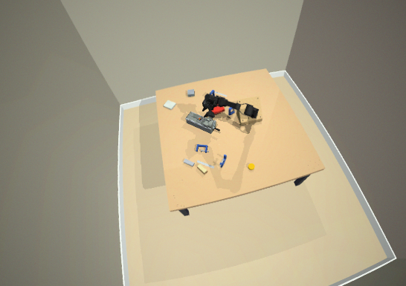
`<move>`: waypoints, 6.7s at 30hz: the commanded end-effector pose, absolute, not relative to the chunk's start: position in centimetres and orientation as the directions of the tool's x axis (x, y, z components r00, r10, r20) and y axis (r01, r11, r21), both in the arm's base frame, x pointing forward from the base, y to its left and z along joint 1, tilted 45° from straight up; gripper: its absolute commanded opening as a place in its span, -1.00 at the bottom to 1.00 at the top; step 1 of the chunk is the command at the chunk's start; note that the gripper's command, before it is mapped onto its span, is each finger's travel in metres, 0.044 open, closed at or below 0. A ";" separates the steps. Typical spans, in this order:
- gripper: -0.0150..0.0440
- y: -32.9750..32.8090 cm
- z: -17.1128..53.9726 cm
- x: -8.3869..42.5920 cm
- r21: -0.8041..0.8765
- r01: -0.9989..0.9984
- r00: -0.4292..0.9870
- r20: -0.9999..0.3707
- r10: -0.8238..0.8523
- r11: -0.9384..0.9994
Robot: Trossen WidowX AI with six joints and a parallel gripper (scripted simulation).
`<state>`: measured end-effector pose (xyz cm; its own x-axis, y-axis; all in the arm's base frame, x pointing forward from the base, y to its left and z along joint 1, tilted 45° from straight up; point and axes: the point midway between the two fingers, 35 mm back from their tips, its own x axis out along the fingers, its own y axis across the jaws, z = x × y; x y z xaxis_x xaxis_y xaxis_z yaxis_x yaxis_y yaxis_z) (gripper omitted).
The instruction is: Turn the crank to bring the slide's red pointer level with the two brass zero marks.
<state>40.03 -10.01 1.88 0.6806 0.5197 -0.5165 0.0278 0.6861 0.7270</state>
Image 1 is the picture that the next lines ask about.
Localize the red rectangular block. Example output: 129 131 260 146
212 106 225 114

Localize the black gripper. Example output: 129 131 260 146
202 102 216 118

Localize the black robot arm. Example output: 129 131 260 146
202 94 259 118

